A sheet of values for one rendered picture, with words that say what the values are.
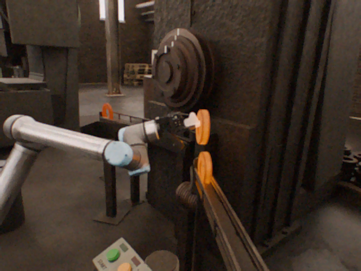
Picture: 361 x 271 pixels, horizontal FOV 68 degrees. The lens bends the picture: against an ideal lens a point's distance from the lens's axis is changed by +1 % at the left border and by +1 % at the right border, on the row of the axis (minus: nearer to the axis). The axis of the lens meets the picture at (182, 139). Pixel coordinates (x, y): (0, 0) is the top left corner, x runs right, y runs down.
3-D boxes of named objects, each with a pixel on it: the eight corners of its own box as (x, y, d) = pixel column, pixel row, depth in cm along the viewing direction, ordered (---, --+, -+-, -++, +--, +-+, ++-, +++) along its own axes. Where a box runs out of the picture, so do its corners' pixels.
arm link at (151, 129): (150, 144, 114) (150, 138, 124) (161, 141, 114) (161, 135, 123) (144, 125, 112) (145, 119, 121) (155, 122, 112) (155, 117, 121)
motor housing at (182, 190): (187, 254, 169) (191, 178, 154) (212, 276, 153) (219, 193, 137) (171, 264, 161) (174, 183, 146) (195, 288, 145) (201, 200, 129)
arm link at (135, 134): (125, 153, 120) (122, 132, 123) (152, 146, 120) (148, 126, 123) (119, 147, 111) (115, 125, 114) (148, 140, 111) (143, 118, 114)
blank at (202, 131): (203, 108, 125) (196, 108, 124) (211, 111, 110) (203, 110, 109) (201, 140, 128) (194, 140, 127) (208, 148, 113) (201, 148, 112)
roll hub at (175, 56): (157, 94, 167) (158, 46, 159) (186, 100, 147) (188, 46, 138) (150, 94, 164) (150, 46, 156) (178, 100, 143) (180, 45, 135)
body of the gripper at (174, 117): (182, 113, 112) (154, 121, 112) (186, 132, 115) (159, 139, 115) (180, 110, 119) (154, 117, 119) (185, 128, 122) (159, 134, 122)
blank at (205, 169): (205, 187, 130) (198, 187, 129) (203, 156, 135) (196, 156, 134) (213, 182, 115) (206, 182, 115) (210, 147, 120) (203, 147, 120)
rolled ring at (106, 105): (109, 103, 240) (112, 103, 242) (101, 103, 255) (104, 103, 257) (110, 123, 244) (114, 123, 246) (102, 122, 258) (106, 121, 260)
